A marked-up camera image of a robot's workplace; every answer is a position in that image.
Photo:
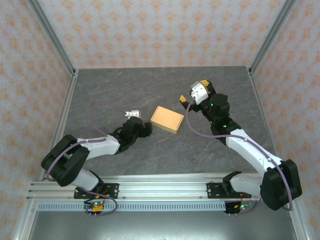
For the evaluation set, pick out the aluminium mounting beam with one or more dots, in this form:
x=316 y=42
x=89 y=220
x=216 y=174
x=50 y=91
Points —
x=162 y=187

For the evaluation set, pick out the aluminium frame post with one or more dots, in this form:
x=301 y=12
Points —
x=51 y=35
x=273 y=35

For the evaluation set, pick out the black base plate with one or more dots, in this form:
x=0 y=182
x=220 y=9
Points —
x=111 y=190
x=213 y=190

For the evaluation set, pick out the grey metal panel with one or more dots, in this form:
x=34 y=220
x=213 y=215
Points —
x=160 y=227

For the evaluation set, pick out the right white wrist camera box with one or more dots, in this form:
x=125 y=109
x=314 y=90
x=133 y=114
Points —
x=200 y=92

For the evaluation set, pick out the tan cardboard paper box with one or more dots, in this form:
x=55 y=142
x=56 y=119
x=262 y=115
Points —
x=167 y=119

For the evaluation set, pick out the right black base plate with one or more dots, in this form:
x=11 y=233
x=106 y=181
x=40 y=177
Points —
x=213 y=190

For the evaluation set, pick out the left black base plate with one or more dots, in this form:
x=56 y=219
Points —
x=111 y=190

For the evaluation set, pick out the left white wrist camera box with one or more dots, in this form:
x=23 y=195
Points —
x=133 y=114

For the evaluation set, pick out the aluminium side rail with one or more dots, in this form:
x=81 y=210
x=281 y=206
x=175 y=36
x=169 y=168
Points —
x=260 y=100
x=67 y=97

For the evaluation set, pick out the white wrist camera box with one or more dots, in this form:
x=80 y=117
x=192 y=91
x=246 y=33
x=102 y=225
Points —
x=133 y=114
x=200 y=92

